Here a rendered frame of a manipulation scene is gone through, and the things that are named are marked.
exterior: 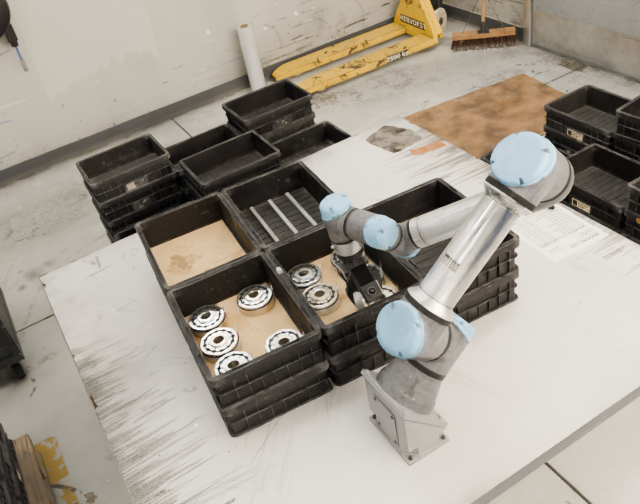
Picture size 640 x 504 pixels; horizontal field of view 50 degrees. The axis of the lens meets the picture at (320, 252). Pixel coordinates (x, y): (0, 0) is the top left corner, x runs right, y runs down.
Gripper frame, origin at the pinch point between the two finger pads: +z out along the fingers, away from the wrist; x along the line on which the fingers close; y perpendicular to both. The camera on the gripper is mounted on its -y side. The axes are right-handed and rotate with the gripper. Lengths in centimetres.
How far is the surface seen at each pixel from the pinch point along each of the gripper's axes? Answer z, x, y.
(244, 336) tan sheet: -1.8, 32.8, 12.4
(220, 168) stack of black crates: 36, 0, 165
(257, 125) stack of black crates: 34, -28, 182
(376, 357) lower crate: 10.4, 5.2, -7.3
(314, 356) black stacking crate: -2.2, 20.4, -7.2
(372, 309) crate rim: -7.6, 2.4, -8.5
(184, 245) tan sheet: -2, 34, 64
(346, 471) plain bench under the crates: 12.0, 28.0, -31.0
